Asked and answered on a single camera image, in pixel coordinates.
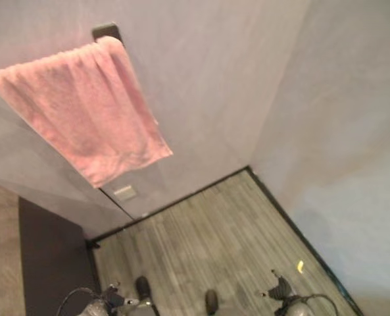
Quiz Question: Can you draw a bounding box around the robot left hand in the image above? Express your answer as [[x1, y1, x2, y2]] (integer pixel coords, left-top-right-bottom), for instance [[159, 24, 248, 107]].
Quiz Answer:
[[99, 279, 140, 309]]

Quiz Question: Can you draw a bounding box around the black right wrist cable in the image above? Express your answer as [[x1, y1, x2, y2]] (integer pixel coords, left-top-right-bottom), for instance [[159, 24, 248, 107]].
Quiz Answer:
[[305, 293, 339, 316]]

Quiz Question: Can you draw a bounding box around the silver wall socket plate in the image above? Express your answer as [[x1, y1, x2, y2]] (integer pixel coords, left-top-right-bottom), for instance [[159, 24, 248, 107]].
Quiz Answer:
[[112, 184, 137, 201]]

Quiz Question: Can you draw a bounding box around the robot right dark foot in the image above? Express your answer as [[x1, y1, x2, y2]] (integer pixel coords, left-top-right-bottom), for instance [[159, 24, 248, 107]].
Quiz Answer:
[[204, 289, 220, 316]]

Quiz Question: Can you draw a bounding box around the pink terry towel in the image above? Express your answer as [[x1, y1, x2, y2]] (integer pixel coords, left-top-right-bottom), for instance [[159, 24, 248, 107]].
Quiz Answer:
[[0, 35, 174, 190]]

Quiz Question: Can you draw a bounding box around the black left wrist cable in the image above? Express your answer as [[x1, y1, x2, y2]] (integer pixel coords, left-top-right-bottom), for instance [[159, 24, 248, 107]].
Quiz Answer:
[[55, 286, 99, 316]]

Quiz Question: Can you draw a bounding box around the robot dark foot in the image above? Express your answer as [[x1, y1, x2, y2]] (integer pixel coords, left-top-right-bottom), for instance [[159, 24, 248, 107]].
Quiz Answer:
[[134, 275, 153, 301], [204, 289, 220, 316]]

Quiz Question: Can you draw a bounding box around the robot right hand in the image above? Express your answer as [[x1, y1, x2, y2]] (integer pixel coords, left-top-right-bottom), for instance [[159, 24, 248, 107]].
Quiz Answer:
[[258, 269, 296, 302]]

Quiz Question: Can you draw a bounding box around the black towel bar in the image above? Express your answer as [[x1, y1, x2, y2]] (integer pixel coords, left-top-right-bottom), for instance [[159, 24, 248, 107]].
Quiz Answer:
[[0, 22, 122, 90]]

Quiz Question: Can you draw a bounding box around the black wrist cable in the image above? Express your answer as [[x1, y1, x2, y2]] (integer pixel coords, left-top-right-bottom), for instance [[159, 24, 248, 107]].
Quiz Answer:
[[305, 293, 339, 316], [55, 286, 99, 316]]

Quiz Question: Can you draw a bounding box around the robot left dark foot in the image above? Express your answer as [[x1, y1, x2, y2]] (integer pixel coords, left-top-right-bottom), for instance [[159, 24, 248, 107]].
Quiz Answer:
[[134, 275, 153, 301]]

